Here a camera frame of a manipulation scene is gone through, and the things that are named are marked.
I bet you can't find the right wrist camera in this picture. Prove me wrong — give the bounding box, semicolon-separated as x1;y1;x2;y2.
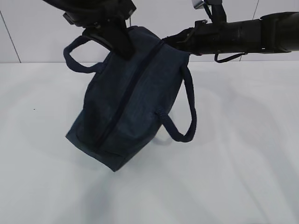
192;0;222;11

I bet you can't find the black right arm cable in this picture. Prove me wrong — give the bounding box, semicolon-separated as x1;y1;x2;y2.
214;51;247;63

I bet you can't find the navy blue fabric lunch bag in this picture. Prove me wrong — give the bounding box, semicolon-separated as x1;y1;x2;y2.
64;26;197;171

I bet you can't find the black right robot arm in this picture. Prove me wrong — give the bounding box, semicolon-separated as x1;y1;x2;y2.
164;12;299;56

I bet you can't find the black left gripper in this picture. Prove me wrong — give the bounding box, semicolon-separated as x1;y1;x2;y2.
62;0;137;59

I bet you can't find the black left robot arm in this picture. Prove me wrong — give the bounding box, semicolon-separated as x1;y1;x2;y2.
46;0;136;59

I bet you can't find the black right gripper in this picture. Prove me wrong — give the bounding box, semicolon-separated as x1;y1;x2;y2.
162;20;224;56

